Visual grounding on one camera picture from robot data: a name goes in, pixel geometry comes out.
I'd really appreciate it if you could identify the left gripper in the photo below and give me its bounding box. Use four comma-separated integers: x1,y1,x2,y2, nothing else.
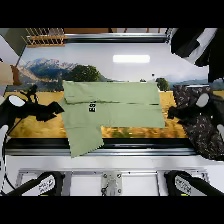
34,101,66,122

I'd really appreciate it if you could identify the dark patterned garment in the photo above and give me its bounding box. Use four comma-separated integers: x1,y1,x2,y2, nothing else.
171,84,224,161

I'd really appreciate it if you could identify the white garment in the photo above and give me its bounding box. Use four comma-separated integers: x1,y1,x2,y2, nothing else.
183,27,218,65

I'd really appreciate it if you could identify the light green garment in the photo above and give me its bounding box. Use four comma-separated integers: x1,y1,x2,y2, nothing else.
58,79,167,159

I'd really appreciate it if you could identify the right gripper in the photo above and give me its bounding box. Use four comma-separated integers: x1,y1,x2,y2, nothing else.
166,105,188,126

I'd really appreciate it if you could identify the black cable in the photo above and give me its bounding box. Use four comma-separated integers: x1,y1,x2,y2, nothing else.
0,114,25,196

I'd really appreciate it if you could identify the black garment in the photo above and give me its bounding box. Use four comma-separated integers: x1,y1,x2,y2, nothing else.
169,27,224,84

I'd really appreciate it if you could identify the dark green garment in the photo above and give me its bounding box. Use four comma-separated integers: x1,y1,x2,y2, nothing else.
0,27,32,57

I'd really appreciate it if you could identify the silver frame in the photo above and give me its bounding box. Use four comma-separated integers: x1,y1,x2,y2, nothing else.
0,32,224,197

